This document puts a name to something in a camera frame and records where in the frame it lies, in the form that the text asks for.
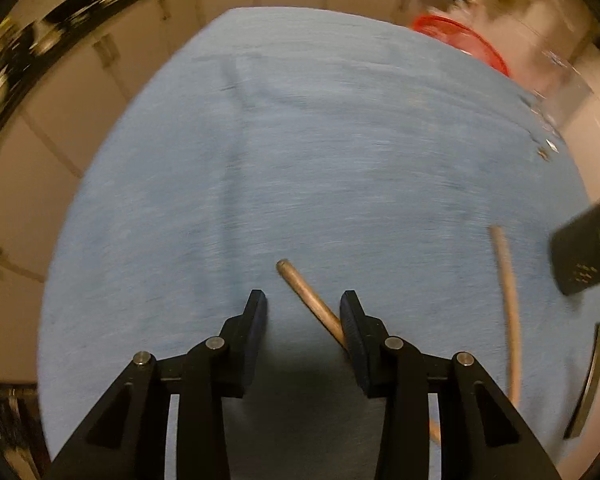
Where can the blue towel table cover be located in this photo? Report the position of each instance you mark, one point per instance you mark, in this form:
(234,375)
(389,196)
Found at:
(370,156)

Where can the wooden chopstick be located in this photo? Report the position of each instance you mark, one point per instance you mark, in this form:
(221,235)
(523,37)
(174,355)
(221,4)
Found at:
(312,304)

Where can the red plastic basket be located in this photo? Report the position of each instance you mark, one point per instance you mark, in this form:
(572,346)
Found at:
(460,37)

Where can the black smartphone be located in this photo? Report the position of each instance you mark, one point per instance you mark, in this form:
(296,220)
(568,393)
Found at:
(588,393)

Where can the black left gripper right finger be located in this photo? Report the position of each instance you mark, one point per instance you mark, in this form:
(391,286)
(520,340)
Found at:
(483,436)

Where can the kitchen base cabinets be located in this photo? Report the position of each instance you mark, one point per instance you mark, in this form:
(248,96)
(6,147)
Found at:
(53,122)

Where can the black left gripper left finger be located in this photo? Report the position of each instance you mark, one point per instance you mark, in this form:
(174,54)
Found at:
(124,434)

